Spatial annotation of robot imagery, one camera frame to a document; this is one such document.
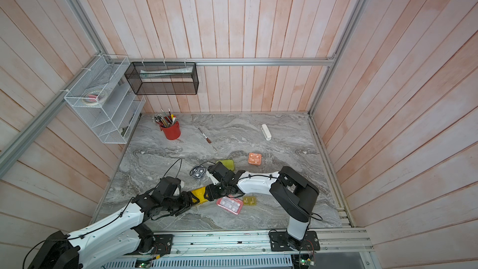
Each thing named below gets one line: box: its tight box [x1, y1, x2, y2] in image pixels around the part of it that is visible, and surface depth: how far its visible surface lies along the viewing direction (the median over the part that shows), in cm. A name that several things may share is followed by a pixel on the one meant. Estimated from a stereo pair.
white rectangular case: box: [260, 123, 272, 141], surface depth 109 cm
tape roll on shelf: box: [82, 89, 106, 106], surface depth 75 cm
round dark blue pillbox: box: [191, 165, 206, 179], surface depth 95 cm
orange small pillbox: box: [248, 152, 263, 166], surface depth 100 cm
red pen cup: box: [159, 120, 182, 141], surface depth 109 cm
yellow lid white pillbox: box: [191, 186, 209, 204], surface depth 87 cm
